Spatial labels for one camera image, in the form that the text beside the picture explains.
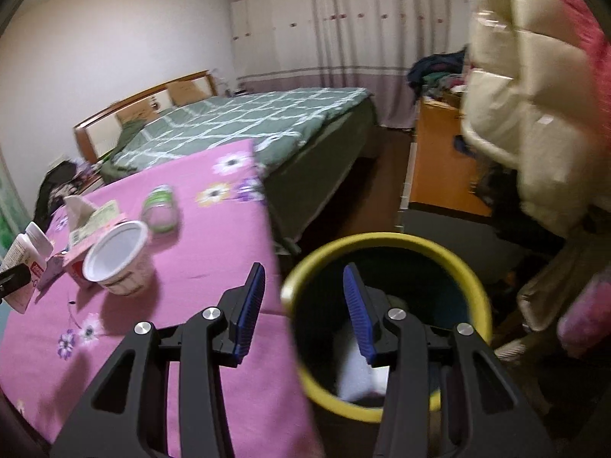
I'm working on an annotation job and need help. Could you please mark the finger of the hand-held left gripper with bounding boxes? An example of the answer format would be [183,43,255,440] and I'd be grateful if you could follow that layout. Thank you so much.
[0,264,32,299]

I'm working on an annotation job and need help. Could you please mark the brown pillow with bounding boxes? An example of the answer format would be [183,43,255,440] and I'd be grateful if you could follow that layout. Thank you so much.
[117,107,154,127]

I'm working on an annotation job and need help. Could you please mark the pale green drink carton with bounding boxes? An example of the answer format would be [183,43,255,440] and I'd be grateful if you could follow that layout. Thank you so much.
[69,200,127,253]

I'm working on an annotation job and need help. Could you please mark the mixed clothes pile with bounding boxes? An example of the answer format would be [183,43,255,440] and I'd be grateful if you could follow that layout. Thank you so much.
[407,47,471,101]

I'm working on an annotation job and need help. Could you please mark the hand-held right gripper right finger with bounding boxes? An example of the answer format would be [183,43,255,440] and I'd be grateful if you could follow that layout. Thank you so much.
[343,262,557,458]

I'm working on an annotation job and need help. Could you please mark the green plaid quilt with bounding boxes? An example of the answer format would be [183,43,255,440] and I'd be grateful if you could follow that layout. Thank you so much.
[98,87,375,187]

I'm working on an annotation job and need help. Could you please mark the small white bottle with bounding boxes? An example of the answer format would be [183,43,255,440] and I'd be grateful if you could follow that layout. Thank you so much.
[0,222,54,314]

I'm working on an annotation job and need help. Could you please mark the purple wrapper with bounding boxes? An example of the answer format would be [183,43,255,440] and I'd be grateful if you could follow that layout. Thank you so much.
[36,255,65,292]

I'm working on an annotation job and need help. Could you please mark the pinkish red jacket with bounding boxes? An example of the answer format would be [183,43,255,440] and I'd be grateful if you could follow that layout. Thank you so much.
[537,0,609,91]

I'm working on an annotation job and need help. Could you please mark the crumpled white tissue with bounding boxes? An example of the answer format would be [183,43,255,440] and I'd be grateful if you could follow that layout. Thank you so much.
[62,195,99,225]

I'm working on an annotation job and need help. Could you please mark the yellow rimmed trash bin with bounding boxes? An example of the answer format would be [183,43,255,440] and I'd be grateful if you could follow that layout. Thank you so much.
[281,233,492,423]

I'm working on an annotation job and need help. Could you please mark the clear jar green lid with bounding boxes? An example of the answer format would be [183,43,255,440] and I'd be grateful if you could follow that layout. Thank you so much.
[142,185,178,234]

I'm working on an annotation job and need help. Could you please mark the dark clothes pile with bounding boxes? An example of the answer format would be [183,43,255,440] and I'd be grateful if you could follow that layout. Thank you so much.
[33,160,79,225]

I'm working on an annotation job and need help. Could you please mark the pink white curtain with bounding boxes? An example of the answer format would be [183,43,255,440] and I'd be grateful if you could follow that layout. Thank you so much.
[226,0,473,129]

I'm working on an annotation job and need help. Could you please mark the patterned white tub cup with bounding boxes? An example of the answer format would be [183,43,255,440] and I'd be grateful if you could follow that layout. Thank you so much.
[82,221,156,297]

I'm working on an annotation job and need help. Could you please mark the pink floral tablecloth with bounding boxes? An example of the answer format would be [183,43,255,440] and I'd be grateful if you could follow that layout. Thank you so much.
[0,139,325,458]

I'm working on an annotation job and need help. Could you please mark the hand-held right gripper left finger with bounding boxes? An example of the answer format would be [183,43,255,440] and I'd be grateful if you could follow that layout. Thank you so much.
[50,262,267,458]

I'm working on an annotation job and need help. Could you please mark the wooden desk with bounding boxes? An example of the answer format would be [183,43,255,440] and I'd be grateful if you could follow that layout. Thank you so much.
[401,95,495,218]

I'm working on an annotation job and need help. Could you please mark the wooden bed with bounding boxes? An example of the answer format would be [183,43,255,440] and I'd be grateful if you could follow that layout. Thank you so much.
[73,71,378,244]

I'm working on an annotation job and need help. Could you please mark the cream puffer jacket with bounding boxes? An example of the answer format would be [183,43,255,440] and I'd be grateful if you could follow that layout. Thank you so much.
[461,0,611,335]

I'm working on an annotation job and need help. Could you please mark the white nightstand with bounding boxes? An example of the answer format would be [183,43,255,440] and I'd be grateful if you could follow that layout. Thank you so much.
[79,172,106,196]

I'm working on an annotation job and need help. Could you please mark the pink fluffy garment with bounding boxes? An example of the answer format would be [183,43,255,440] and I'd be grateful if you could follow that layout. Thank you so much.
[556,277,611,358]

